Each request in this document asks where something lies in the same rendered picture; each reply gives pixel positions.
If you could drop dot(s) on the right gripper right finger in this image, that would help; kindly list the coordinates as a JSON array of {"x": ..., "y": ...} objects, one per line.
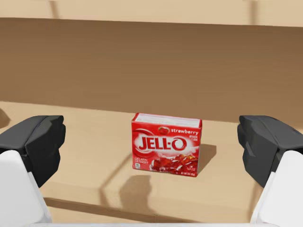
[{"x": 272, "y": 156}]

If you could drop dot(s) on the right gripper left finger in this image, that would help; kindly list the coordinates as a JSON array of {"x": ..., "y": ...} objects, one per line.
[{"x": 28, "y": 160}]

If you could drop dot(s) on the pale wooden shelf unit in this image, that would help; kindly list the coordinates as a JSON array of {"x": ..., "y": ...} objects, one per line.
[{"x": 151, "y": 71}]

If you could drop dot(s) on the red and white carton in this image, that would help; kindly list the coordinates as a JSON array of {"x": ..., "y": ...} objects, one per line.
[{"x": 166, "y": 144}]

